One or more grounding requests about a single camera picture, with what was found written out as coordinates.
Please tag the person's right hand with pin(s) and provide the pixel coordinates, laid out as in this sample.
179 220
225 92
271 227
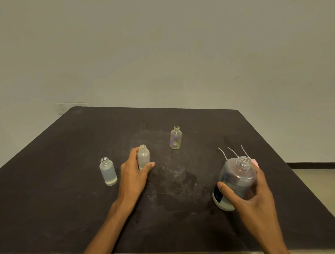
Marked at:
257 209

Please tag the person's left hand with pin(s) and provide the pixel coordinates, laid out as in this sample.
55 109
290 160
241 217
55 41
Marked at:
130 183

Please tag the small plain clear bottle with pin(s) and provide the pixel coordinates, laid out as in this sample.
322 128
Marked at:
108 172

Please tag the small bottle with pink sticker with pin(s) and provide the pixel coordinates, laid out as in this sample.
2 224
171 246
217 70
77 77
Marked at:
144 157

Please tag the large clear plastic bottle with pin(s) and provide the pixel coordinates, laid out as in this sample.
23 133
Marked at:
235 178

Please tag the pink spray cap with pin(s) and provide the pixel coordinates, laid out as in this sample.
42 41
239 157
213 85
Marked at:
255 162

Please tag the purple spray cap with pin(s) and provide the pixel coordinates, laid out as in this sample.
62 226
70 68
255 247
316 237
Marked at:
232 152

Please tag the small yellowish bottle purple sticker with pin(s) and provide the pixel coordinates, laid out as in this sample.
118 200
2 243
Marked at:
176 138

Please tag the white spray cap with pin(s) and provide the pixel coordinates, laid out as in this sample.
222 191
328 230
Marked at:
222 152

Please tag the person's left forearm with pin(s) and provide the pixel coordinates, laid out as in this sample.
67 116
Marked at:
107 233

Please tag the black skirting board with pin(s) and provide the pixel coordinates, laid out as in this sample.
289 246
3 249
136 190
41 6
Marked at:
311 165

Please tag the white wall socket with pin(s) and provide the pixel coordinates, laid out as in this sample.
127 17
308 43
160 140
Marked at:
70 107

